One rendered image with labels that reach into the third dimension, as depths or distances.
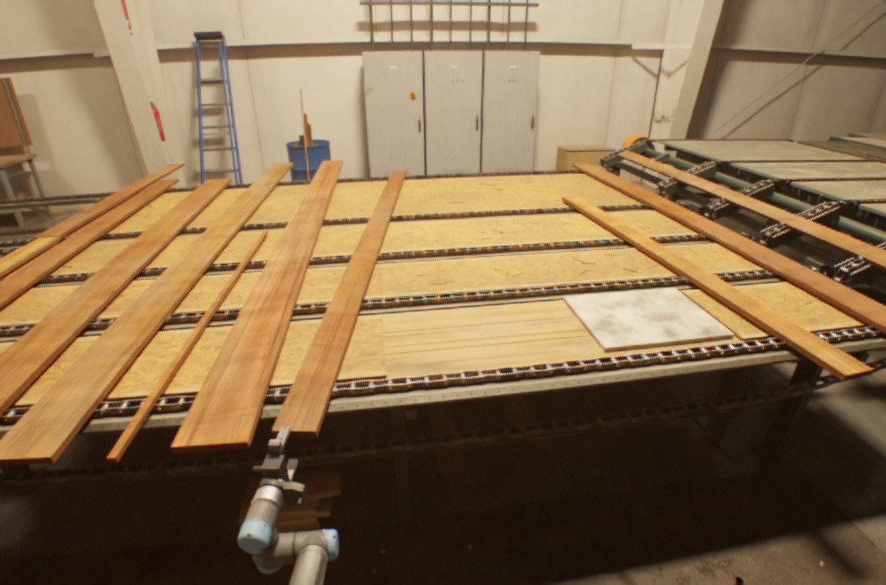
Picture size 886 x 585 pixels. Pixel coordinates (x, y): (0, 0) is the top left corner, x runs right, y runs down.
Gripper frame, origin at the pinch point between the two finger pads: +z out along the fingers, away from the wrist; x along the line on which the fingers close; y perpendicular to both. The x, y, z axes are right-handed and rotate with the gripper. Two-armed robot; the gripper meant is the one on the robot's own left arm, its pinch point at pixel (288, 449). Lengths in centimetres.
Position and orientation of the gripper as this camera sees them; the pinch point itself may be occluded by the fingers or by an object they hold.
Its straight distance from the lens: 150.5
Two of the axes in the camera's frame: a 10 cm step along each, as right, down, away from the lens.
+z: 0.1, -4.5, 8.9
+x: 0.1, 8.9, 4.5
